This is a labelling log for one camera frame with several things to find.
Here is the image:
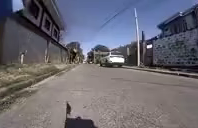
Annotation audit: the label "grey concrete road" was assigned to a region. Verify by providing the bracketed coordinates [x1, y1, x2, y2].
[0, 63, 198, 128]

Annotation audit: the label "overhead wires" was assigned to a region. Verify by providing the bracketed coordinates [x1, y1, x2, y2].
[92, 0, 145, 38]

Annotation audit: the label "grey stone wall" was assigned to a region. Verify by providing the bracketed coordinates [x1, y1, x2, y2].
[152, 25, 198, 68]

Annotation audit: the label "dark wooden pole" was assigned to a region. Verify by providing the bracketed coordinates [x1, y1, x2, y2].
[140, 30, 147, 66]

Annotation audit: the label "white car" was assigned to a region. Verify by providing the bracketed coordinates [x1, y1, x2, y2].
[99, 51, 126, 68]

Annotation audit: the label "grey building with dark windows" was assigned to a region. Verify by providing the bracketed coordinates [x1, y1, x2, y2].
[0, 0, 70, 66]

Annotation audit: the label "dark leafy tree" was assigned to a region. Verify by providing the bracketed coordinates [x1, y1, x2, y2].
[86, 44, 111, 64]
[65, 41, 85, 65]

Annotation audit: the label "raised grey pavement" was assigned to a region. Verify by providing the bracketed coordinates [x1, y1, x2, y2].
[121, 64, 198, 81]

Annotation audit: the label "dry grass verge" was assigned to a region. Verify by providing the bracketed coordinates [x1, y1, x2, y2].
[0, 62, 77, 101]

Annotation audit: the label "concrete kerb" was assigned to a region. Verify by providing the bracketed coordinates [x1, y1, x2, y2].
[0, 64, 82, 113]

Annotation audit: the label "pale utility pole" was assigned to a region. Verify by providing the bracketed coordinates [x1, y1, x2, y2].
[133, 7, 142, 68]

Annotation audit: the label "dark wall with gate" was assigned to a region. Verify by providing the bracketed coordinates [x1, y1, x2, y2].
[118, 41, 154, 67]

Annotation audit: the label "building with dark roof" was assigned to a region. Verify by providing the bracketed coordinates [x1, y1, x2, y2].
[156, 0, 198, 38]

